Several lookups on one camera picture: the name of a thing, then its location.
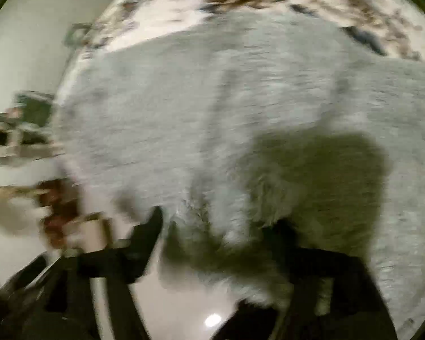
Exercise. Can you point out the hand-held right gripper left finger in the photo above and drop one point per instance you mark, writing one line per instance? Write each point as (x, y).
(149, 228)

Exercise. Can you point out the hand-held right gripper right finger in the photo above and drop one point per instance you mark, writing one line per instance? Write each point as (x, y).
(274, 235)

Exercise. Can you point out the grey fluffy blanket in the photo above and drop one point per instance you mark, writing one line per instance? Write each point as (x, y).
(198, 95)

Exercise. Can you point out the white brown printed blanket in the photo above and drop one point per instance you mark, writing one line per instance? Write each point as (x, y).
(170, 7)

